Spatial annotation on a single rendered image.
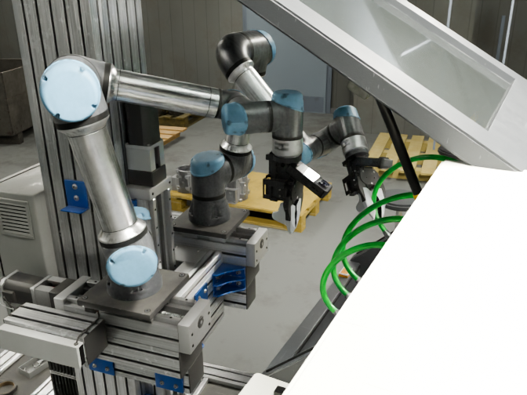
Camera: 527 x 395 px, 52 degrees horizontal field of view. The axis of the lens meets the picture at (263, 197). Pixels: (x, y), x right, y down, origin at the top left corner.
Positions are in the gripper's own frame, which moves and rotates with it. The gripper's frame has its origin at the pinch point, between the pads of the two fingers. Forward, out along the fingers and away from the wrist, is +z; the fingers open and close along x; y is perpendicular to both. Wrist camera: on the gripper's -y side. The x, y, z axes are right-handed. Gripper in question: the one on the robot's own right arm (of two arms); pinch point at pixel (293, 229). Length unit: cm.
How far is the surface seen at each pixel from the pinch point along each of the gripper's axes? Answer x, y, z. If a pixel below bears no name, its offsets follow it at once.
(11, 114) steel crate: -298, 495, 84
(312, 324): -0.5, -5.8, 27.7
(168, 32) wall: -585, 479, 15
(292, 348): 11.6, -5.2, 27.7
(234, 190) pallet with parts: -229, 155, 96
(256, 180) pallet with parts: -286, 165, 108
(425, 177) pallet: -392, 38, 119
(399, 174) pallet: -388, 62, 118
